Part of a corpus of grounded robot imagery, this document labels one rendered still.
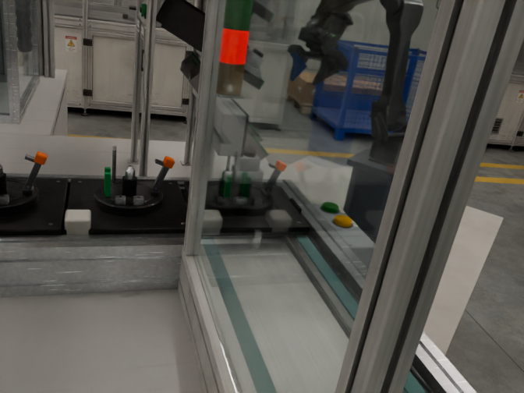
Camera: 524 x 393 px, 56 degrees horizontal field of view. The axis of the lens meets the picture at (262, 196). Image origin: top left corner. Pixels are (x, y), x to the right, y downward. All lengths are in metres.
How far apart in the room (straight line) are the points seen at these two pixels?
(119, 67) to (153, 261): 4.18
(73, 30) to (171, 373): 4.42
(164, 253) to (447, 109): 0.76
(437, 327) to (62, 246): 0.73
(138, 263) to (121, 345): 0.17
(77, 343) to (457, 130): 0.73
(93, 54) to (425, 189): 4.85
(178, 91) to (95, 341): 4.36
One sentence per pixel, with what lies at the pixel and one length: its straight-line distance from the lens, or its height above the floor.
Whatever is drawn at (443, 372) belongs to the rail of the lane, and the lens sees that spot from 0.81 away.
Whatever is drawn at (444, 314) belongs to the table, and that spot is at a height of 0.86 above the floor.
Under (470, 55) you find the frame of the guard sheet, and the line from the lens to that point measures 0.25.
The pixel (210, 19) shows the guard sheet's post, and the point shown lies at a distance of 0.78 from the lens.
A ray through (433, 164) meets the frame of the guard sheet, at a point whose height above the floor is 1.36.
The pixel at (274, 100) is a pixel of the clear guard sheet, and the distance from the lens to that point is 0.50.
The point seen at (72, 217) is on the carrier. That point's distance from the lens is 0.96.
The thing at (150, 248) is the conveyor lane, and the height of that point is 0.95.
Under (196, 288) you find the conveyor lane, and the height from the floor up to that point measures 0.96.
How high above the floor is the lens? 1.43
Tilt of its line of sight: 23 degrees down
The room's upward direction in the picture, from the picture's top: 9 degrees clockwise
